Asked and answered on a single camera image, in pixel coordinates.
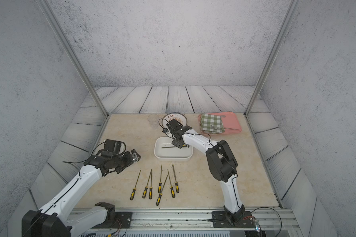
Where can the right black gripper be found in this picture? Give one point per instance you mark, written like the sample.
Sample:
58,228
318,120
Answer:
175,143

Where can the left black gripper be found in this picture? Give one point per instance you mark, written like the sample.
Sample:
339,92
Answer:
130,160

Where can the low slanted yellow-black file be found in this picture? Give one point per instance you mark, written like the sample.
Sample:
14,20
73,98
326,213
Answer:
161,193

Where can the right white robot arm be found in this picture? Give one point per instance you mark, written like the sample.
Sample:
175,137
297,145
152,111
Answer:
221,162

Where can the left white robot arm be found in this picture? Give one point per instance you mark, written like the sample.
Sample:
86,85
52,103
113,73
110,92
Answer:
51,220

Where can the white rectangular storage box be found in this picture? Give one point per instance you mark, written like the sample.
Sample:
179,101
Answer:
171,154

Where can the round orange patterned plate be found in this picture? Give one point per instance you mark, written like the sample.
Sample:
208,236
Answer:
177,116

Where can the clear plastic cup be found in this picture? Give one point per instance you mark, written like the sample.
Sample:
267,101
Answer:
153,120

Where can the green checkered cloth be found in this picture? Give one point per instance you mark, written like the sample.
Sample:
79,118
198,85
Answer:
211,124

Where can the pink plastic tray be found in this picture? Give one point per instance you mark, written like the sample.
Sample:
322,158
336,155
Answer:
230,122

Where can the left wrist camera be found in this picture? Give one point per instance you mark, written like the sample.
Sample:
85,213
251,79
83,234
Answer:
112,146

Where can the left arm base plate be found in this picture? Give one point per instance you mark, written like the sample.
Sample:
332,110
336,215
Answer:
116,220

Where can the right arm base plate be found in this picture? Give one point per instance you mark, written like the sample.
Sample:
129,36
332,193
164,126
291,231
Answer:
222,219

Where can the aluminium front rail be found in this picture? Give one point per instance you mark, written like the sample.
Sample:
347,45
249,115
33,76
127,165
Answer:
280,221

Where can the right aluminium frame post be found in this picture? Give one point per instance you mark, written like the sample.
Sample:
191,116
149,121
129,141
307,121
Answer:
274,51

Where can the aluminium frame post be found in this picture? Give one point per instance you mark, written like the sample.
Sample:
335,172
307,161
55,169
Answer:
56,27
274,51

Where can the left aluminium frame post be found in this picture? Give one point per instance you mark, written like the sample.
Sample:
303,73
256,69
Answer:
56,27

